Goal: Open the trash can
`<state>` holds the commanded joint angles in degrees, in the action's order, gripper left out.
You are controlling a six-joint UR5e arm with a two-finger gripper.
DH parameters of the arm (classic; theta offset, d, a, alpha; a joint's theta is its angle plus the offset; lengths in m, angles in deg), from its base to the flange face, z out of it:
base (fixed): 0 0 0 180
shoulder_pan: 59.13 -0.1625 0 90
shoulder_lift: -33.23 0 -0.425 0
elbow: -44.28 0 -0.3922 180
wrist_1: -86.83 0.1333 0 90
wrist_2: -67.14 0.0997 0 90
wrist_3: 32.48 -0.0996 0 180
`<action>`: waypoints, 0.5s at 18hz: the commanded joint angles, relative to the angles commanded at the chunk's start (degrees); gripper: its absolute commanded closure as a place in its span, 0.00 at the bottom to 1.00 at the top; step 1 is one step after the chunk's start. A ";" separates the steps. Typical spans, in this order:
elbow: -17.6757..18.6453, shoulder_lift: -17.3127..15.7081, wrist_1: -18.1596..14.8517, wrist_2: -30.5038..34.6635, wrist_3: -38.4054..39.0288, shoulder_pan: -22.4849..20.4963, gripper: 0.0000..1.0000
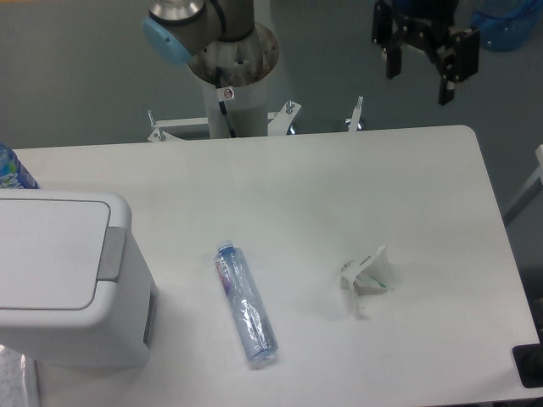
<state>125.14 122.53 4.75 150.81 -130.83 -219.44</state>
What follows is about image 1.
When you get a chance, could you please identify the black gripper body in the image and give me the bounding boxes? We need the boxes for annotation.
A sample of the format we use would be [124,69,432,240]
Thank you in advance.
[392,1,459,53]

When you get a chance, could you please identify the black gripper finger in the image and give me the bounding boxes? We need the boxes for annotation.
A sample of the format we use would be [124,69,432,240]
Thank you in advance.
[372,1,408,79]
[428,26,480,105]

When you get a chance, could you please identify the white push-lid trash can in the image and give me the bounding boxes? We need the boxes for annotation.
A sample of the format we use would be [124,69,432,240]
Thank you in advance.
[1,189,158,367]

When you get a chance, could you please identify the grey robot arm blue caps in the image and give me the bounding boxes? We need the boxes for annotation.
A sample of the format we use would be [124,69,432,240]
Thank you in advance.
[141,1,480,105]

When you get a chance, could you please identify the blue water jug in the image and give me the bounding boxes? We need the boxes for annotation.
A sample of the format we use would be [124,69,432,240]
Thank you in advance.
[470,0,542,52]

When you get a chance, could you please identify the crumpled white paper wrapper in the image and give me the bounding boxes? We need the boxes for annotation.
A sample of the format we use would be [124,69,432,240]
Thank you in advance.
[340,245,396,318]

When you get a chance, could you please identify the black device at table edge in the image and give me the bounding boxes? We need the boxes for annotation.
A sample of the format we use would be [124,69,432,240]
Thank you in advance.
[512,343,542,388]

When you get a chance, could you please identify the clear plastic water bottle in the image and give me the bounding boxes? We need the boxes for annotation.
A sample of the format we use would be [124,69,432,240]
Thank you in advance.
[213,240,278,369]

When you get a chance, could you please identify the blue labelled bottle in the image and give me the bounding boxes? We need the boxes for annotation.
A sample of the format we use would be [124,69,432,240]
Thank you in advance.
[0,144,40,189]

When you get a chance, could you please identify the speckled plastic bag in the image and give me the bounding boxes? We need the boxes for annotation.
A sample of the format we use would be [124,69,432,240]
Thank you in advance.
[1,345,41,407]

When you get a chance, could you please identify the white bracket with bolt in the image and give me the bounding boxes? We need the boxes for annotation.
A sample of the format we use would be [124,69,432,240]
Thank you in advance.
[345,96,365,132]

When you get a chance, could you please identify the white metal frame right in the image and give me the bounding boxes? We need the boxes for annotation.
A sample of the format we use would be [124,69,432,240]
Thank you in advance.
[502,145,542,227]

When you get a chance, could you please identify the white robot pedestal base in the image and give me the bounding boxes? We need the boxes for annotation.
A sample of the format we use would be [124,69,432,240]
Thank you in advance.
[148,22,301,142]

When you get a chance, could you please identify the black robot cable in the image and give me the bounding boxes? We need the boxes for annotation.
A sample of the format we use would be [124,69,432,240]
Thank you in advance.
[214,66,238,138]

